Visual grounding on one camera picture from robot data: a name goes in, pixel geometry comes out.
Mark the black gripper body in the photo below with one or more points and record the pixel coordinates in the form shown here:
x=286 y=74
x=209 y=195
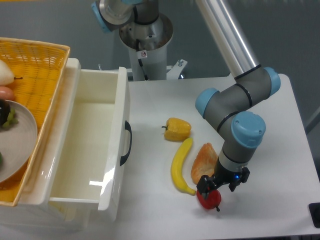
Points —
x=222 y=175

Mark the grey round plate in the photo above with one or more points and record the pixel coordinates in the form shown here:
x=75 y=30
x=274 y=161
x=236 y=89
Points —
x=17 y=142

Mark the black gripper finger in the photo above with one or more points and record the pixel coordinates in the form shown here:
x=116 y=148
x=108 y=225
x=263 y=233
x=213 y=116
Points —
x=206 y=185
x=238 y=177

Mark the white drawer cabinet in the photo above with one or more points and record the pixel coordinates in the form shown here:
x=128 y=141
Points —
x=35 y=206

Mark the white toy pear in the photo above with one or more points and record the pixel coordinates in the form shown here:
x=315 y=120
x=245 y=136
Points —
x=6 y=75

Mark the black drawer handle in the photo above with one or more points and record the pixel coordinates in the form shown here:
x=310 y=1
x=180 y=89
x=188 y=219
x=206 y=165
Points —
x=128 y=143

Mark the white open plastic drawer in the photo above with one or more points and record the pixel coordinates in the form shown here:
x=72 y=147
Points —
x=89 y=172

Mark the black object at table edge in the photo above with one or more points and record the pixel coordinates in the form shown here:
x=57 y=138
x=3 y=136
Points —
x=314 y=209

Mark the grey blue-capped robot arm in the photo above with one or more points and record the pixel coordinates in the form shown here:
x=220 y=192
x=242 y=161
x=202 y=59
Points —
x=228 y=111

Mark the yellow toy pepper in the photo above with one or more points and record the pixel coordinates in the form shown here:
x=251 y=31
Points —
x=176 y=129

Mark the green toy item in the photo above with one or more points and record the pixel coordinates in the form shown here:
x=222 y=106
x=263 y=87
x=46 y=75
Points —
x=1 y=158

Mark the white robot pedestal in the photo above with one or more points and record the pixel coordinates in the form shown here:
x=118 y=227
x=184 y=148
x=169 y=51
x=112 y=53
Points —
x=147 y=48

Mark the metal bracket with bolts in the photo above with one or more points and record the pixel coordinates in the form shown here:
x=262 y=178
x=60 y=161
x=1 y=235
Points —
x=175 y=72

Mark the yellow toy banana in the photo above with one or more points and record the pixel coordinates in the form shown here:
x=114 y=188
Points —
x=176 y=169

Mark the red toy pepper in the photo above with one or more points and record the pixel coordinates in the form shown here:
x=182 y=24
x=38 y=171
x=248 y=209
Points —
x=212 y=201

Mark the toy bread croissant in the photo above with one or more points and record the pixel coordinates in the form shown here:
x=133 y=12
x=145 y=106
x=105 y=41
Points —
x=204 y=163

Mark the dark purple toy mangosteen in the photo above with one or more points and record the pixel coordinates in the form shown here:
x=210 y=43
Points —
x=7 y=115

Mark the yellow woven basket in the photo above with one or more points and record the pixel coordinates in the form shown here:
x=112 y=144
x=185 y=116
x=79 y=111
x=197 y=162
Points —
x=40 y=67

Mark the pink toy sausage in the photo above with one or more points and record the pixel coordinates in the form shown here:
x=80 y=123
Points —
x=6 y=93

